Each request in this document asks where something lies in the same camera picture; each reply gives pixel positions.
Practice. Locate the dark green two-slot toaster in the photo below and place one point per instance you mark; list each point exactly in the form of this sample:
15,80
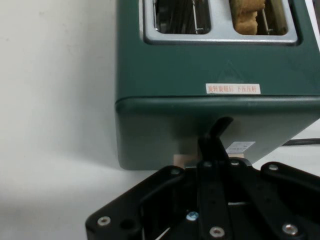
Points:
200,75

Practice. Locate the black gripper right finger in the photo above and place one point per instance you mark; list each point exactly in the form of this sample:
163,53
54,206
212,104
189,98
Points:
270,200

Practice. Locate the brown toast slice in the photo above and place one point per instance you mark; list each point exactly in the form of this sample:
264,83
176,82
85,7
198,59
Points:
246,17

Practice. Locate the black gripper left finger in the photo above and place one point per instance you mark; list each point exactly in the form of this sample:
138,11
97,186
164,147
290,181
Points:
210,200

